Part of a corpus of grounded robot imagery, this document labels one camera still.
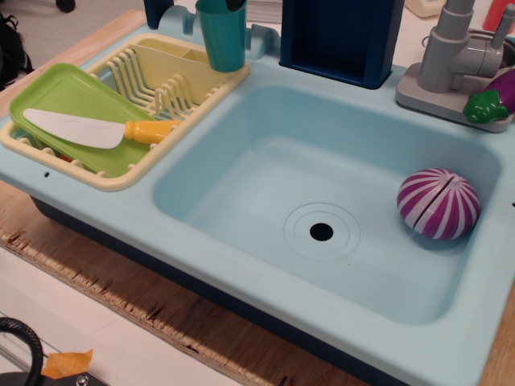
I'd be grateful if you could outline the pale yellow drying rack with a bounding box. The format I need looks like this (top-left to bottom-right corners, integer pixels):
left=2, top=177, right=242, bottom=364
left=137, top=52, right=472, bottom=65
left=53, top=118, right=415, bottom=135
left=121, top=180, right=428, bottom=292
left=1, top=34, right=250, bottom=191

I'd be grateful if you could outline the dark blue back panel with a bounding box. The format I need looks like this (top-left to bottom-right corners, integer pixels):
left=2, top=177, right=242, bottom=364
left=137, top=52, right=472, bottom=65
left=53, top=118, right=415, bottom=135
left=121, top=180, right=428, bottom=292
left=279, top=0, right=404, bottom=89

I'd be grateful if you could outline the black cable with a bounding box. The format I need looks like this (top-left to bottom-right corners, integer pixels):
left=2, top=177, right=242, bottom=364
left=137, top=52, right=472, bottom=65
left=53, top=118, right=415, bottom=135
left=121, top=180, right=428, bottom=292
left=0, top=317, right=43, bottom=386

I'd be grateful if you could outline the green plastic tray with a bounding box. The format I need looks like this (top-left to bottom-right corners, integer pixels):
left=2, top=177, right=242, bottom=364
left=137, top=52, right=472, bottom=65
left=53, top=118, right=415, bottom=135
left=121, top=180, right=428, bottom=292
left=9, top=64, right=151, bottom=178

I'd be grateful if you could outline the light blue toy sink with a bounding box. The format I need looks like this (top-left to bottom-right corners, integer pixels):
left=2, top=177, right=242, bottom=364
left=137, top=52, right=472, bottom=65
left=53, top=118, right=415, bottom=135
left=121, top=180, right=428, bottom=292
left=1, top=6, right=514, bottom=385

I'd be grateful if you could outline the orange tape piece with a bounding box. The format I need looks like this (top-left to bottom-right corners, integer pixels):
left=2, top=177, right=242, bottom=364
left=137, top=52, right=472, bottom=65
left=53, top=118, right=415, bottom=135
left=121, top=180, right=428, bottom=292
left=40, top=349, right=94, bottom=380

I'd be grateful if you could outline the toy knife yellow handle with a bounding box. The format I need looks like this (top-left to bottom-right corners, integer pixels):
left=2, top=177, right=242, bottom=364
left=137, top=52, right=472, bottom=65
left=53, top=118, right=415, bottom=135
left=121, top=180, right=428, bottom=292
left=23, top=109, right=181, bottom=150

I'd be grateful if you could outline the red orange container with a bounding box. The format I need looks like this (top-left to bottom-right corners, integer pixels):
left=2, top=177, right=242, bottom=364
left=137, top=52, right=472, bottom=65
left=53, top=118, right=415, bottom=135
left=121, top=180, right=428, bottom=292
left=482, top=0, right=514, bottom=36

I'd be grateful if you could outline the teal plastic cup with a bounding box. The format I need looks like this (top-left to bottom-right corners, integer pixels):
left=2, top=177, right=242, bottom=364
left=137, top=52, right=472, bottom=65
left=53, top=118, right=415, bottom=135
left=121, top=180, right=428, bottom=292
left=196, top=0, right=246, bottom=72

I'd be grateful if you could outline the grey toy faucet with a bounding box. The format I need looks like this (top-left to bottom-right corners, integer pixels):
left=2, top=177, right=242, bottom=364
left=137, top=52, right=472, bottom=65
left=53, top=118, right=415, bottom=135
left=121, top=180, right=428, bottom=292
left=395, top=1, right=514, bottom=133

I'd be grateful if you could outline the black backpack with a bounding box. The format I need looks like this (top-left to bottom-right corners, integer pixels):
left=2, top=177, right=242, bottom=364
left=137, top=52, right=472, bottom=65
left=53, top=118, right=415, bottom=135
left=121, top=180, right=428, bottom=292
left=1, top=14, right=34, bottom=91

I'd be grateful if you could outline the purple striped toy onion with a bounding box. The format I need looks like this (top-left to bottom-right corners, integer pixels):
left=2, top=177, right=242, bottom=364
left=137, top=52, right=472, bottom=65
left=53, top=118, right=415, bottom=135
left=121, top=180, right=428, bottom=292
left=397, top=168, right=480, bottom=240

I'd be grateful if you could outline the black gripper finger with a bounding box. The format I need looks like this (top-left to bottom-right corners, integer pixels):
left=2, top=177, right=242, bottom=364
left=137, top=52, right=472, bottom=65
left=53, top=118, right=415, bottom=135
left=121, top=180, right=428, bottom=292
left=225, top=0, right=246, bottom=11

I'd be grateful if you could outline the cream white object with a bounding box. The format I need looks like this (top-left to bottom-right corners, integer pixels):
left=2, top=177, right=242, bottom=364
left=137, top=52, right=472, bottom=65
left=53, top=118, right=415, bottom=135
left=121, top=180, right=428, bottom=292
left=405, top=0, right=446, bottom=18

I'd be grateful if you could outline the purple toy eggplant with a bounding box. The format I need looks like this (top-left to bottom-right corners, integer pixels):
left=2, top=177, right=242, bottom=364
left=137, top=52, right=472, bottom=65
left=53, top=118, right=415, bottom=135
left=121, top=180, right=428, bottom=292
left=463, top=68, right=514, bottom=124

